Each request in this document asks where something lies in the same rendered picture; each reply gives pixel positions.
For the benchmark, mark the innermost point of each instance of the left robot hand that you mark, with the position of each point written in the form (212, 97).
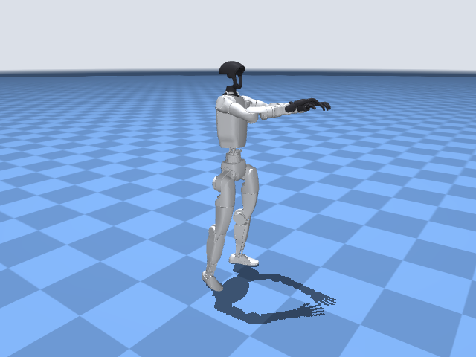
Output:
(309, 105)

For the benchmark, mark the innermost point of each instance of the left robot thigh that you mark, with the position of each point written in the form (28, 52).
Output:
(249, 192)

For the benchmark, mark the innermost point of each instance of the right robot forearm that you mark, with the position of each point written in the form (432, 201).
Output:
(269, 111)

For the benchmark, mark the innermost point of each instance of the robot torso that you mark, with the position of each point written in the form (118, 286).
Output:
(232, 134)

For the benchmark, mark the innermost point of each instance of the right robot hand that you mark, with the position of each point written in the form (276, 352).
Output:
(294, 105)

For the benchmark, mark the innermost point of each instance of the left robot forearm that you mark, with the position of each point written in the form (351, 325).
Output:
(296, 111)

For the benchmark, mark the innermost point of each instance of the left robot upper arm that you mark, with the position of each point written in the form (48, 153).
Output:
(257, 103)

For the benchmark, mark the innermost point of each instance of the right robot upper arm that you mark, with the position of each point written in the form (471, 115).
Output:
(225, 105)

